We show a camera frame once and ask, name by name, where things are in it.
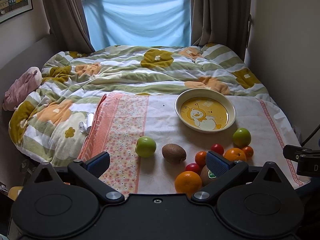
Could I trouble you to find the cream bowl with duck print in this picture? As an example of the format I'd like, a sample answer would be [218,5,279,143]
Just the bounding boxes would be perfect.
[175,88,236,134]

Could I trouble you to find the light blue window sheet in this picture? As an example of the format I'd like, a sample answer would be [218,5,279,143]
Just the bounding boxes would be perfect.
[82,0,191,50]

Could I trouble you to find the floral striped quilt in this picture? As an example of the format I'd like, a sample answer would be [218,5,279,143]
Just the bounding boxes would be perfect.
[8,43,271,166]

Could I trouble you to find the large orange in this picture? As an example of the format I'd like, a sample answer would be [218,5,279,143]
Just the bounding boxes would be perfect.
[223,148,247,162]
[175,171,202,197]

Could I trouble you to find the small mandarin orange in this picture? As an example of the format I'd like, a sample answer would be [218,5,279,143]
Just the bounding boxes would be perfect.
[195,151,207,167]

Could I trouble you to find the grey bed headboard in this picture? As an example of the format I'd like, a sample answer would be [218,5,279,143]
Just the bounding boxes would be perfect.
[1,34,61,133]

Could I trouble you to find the green apple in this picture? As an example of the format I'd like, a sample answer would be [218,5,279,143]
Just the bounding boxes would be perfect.
[135,136,157,158]
[233,127,252,148]

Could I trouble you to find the brown curtain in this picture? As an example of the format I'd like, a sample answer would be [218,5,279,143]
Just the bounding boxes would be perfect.
[190,0,251,60]
[42,0,94,54]

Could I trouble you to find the white pink floral cloth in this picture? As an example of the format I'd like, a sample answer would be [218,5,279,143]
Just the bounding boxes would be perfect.
[79,93,310,195]

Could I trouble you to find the brown left curtain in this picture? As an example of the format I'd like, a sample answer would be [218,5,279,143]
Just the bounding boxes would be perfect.
[42,0,94,54]

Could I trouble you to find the pink plush toy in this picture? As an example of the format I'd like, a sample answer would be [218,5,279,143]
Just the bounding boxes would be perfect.
[2,66,42,111]

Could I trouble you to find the plain brown kiwi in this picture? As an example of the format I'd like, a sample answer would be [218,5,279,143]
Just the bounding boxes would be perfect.
[162,144,187,164]

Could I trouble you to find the brown right curtain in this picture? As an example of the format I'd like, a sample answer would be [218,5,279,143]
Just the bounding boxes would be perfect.
[190,0,251,60]

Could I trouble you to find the kiwi with green sticker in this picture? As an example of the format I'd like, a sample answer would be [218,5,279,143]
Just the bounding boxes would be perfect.
[200,166,216,186]

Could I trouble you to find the red cherry tomato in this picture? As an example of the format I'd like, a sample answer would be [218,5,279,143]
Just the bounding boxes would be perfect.
[210,144,225,155]
[185,163,202,175]

